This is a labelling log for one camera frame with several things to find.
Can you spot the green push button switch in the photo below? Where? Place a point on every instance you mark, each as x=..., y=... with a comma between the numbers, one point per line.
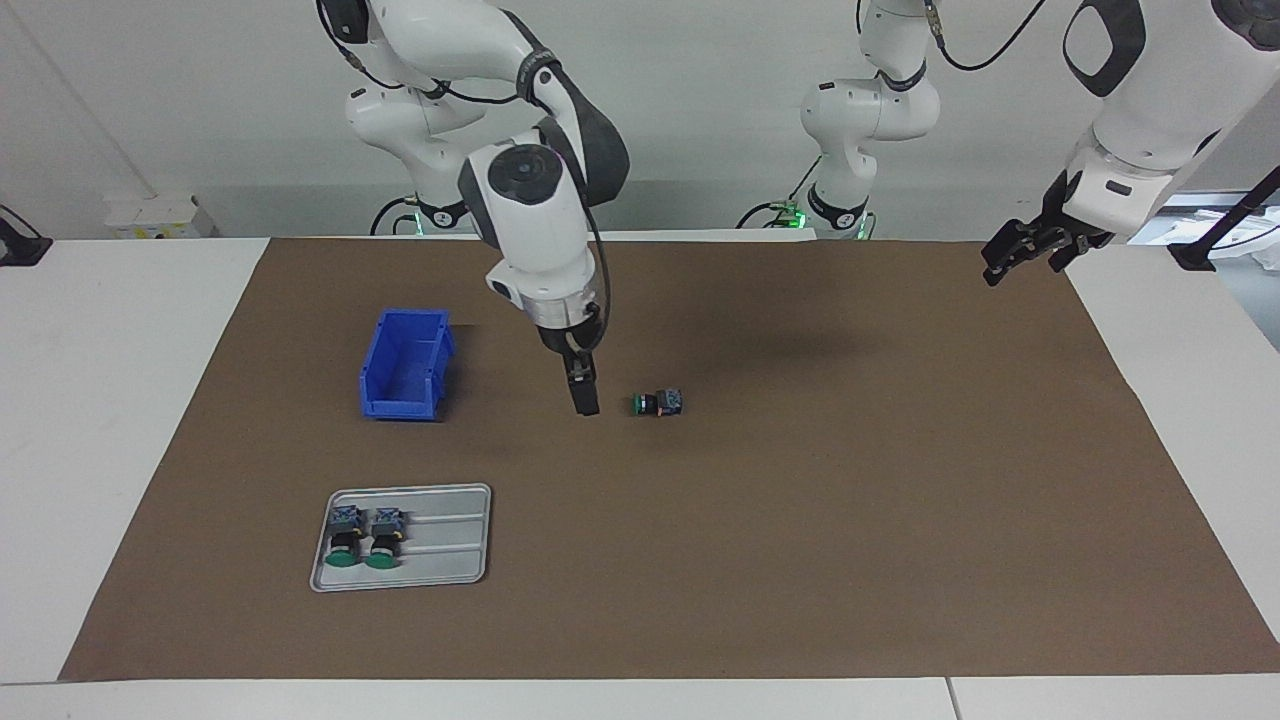
x=381, y=558
x=342, y=560
x=668, y=402

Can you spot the silver metal tray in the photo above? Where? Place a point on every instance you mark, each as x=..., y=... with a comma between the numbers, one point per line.
x=450, y=545

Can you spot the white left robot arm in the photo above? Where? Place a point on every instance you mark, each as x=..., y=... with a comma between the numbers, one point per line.
x=870, y=110

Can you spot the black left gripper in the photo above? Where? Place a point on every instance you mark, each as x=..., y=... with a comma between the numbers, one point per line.
x=1057, y=215

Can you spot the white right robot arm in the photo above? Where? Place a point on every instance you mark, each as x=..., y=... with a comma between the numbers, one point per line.
x=530, y=220

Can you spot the brown table mat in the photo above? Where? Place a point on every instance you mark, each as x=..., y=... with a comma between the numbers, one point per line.
x=750, y=520

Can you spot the blue plastic storage bin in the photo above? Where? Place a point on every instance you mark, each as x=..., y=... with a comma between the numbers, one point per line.
x=400, y=405

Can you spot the black table clamp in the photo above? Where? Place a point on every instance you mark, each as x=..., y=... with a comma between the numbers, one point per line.
x=20, y=248

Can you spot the white power strip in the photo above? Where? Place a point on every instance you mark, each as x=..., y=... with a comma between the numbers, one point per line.
x=150, y=215

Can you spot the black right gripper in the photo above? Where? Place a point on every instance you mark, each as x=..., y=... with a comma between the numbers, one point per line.
x=572, y=335

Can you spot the black angled stand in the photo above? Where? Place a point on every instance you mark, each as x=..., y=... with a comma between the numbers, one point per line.
x=1195, y=255

